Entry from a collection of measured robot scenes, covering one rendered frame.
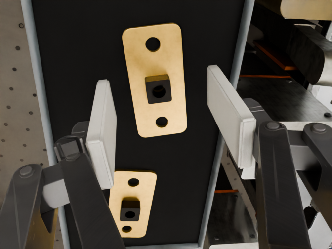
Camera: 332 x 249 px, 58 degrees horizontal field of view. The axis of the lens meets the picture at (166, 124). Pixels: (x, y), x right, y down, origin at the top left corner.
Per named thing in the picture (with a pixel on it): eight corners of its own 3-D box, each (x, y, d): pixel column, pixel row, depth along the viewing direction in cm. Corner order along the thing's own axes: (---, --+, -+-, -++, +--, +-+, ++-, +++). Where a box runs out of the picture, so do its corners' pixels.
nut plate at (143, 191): (145, 234, 30) (145, 245, 29) (105, 234, 29) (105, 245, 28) (157, 170, 26) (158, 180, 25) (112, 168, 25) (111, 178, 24)
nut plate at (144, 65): (186, 129, 24) (189, 138, 23) (139, 136, 24) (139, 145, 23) (180, 20, 19) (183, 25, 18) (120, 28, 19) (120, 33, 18)
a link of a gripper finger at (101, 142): (113, 189, 15) (99, 191, 15) (116, 117, 21) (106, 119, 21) (101, 141, 13) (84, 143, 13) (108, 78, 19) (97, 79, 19)
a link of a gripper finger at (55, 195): (93, 207, 13) (24, 217, 13) (101, 141, 17) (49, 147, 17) (85, 182, 12) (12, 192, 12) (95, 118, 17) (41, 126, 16)
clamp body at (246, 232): (206, 146, 84) (253, 267, 53) (164, 146, 82) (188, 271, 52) (210, 124, 80) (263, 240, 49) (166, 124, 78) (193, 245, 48)
